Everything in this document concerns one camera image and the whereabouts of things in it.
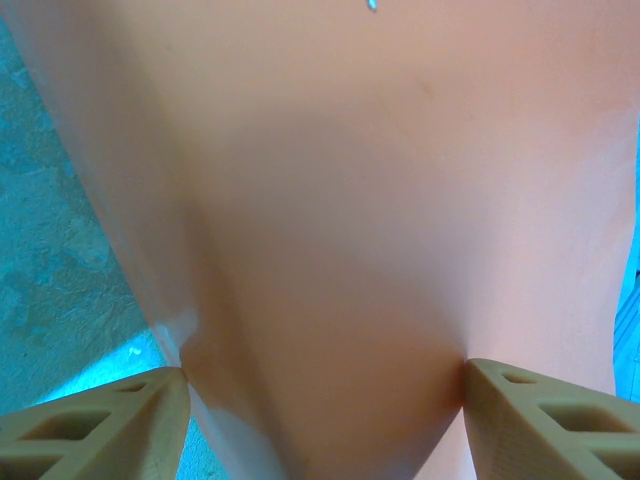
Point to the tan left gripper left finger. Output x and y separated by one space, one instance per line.
100 435

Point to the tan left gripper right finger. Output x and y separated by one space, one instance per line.
550 445

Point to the orange wrapping paper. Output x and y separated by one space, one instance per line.
350 200

